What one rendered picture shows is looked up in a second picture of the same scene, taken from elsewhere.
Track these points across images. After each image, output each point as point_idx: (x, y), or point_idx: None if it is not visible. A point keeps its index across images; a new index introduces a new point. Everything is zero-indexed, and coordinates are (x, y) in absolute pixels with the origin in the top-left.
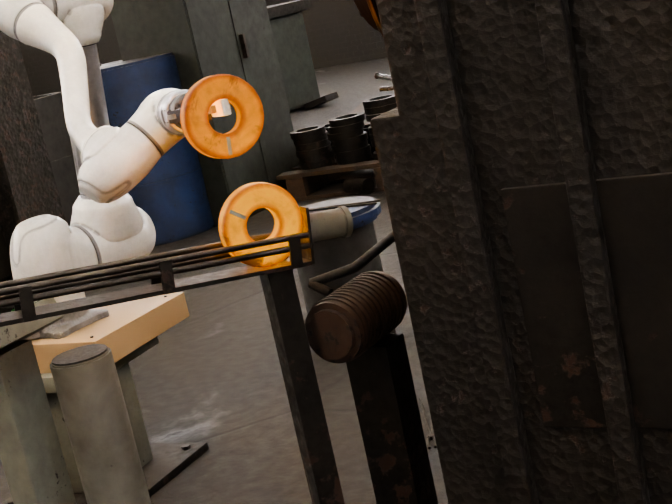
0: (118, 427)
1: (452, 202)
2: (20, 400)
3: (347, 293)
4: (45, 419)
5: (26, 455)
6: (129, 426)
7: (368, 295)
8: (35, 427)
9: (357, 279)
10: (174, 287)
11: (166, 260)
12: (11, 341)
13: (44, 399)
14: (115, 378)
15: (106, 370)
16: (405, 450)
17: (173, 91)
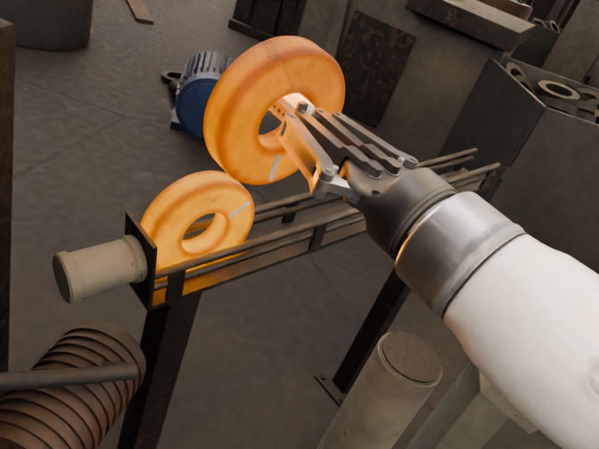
0: (349, 390)
1: None
2: (459, 385)
3: (78, 342)
4: (444, 425)
5: (434, 410)
6: (346, 411)
7: (45, 358)
8: (443, 413)
9: (53, 391)
10: (282, 221)
11: (292, 196)
12: None
13: (454, 418)
14: (366, 371)
15: (372, 353)
16: None
17: (500, 216)
